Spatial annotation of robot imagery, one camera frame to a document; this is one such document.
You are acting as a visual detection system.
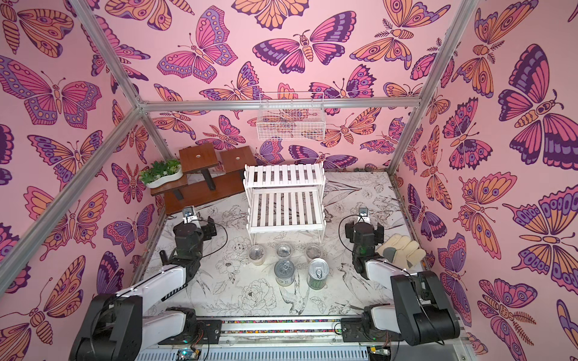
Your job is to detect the clear jar red seeds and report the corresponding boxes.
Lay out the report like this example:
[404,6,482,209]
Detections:
[305,244,323,262]

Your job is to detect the green watermelon seed can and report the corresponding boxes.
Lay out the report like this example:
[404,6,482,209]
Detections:
[307,258,330,290]

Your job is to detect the clear jar orange seeds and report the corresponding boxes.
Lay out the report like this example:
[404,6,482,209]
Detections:
[248,245,266,266]

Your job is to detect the clear jar purple seeds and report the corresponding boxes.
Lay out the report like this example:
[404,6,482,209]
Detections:
[275,242,293,260]

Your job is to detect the white purple tin can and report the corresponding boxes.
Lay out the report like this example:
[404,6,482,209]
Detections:
[274,259,295,287]

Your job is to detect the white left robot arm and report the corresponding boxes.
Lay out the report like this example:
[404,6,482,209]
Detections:
[69,216,218,360]

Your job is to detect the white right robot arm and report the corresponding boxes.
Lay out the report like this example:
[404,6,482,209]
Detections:
[344,221,461,346]

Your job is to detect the white slatted wooden shelf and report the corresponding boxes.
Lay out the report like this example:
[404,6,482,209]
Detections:
[243,162,326,243]

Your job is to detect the beige work glove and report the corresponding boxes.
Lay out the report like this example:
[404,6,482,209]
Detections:
[376,233,427,270]

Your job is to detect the brown wooden step stand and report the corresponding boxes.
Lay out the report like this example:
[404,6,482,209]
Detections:
[151,144,256,215]

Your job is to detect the green plant white pot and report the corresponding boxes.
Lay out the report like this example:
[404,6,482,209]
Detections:
[140,159,183,189]

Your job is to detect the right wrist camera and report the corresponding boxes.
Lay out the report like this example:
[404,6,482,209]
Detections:
[358,207,370,224]

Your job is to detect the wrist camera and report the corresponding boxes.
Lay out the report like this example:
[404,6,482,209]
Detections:
[182,206,199,224]
[358,207,370,224]

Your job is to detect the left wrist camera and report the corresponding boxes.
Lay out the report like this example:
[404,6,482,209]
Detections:
[182,206,199,224]

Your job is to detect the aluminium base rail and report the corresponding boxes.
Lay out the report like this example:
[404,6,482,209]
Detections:
[113,316,478,360]

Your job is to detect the white wire wall basket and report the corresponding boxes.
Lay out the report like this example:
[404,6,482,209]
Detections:
[254,92,327,141]

